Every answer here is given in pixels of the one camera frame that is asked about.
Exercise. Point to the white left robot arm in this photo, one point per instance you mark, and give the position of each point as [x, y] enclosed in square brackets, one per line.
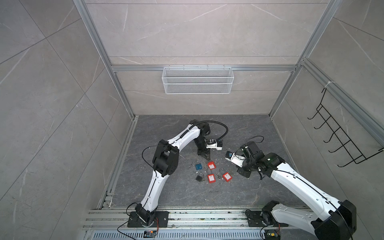
[165, 163]

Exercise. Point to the small black padlock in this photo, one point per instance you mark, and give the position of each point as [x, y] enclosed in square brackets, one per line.
[200, 177]

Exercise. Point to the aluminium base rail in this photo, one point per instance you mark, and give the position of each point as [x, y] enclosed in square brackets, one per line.
[184, 223]

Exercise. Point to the black wire hook rack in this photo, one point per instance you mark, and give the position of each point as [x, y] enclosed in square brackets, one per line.
[339, 134]

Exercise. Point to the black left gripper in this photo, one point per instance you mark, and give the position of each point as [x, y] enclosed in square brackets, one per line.
[205, 153]

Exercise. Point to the red padlock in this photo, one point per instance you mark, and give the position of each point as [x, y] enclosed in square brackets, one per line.
[225, 175]
[211, 176]
[211, 165]

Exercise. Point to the white wire mesh basket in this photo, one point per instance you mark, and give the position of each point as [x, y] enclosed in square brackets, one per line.
[197, 80]

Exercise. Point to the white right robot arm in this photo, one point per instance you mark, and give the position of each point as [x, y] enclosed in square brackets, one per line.
[328, 218]

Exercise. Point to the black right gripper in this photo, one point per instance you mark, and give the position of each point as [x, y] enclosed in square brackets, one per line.
[244, 173]

